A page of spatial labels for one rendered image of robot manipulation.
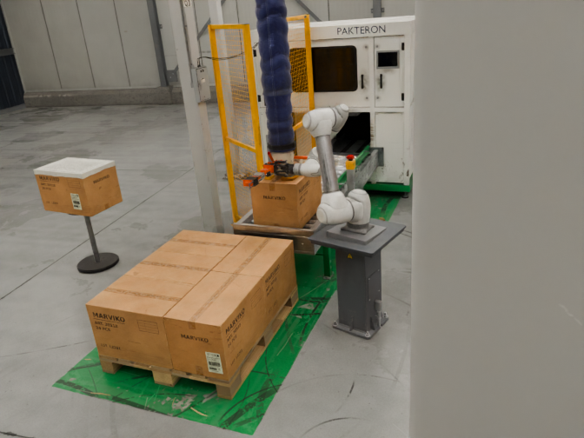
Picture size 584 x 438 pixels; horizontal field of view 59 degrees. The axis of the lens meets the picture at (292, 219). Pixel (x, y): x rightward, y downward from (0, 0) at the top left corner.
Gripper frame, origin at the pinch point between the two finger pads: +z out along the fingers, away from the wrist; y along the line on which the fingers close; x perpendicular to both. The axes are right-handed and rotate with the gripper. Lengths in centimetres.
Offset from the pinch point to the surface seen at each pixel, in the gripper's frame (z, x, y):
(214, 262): 24, -60, 54
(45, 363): 126, -137, 110
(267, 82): 4, 16, -62
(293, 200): -16.8, 1.4, 26.1
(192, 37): 96, 69, -92
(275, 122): 0.5, 17.0, -31.5
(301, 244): -24, -7, 60
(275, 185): -2.2, 1.5, 14.9
